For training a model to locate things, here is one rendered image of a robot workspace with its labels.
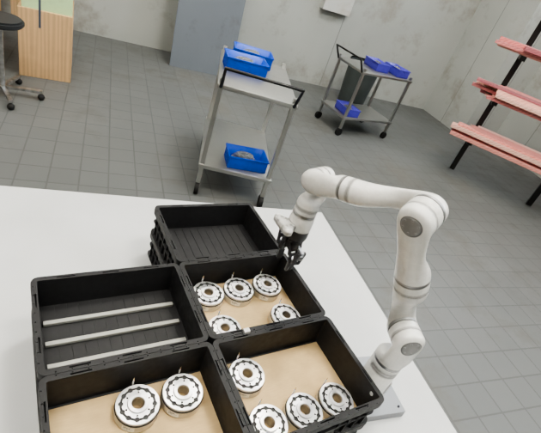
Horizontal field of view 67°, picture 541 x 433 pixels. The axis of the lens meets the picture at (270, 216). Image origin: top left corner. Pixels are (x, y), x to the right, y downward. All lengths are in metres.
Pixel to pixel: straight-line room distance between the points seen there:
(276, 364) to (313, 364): 0.12
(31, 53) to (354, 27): 4.85
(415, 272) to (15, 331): 1.13
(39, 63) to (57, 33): 0.36
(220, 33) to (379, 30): 2.86
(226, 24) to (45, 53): 2.49
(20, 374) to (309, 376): 0.79
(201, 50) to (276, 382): 5.40
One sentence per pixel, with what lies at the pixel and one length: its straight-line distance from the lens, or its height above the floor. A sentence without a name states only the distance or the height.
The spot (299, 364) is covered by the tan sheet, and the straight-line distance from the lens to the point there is 1.32.
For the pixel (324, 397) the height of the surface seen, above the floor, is 0.86.
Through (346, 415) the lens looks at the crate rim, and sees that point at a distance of 1.16.
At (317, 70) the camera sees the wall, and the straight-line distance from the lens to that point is 7.49.
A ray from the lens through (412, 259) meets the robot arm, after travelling 1.05.
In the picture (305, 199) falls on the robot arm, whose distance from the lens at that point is 1.19.
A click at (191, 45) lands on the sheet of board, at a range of 6.18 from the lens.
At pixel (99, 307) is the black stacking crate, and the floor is 0.83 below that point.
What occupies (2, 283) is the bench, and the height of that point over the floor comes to 0.70.
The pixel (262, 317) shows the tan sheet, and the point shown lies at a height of 0.83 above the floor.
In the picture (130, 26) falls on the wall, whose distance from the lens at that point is 6.70.
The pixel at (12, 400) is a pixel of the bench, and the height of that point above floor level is 0.70.
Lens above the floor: 1.82
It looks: 33 degrees down
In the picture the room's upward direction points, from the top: 21 degrees clockwise
